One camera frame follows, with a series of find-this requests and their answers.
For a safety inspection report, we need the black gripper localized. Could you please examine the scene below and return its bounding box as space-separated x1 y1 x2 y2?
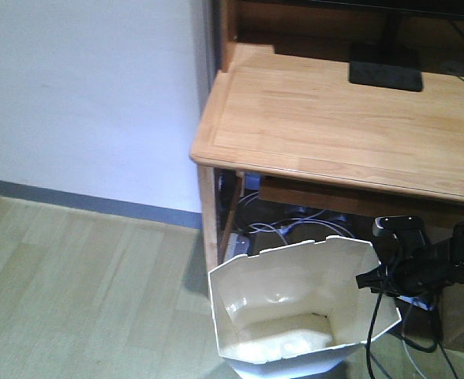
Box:
356 236 458 297

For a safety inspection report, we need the white trash bin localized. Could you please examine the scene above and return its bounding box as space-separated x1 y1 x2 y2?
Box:
208 235 401 378

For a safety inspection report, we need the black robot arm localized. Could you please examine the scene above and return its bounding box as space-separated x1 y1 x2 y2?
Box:
356 216 464 297

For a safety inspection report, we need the wooden desk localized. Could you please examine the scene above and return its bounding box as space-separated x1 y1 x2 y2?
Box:
191 1 464 268

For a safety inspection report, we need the white power strip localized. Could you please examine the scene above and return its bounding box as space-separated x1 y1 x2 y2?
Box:
223 233 250 261

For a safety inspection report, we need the black computer monitor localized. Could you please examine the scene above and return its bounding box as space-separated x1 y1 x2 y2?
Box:
306 1 464 92

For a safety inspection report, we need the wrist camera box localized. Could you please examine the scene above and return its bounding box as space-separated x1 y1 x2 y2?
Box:
372 216 425 237

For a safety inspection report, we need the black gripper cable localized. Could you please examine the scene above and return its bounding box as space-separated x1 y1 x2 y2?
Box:
365 290 387 379

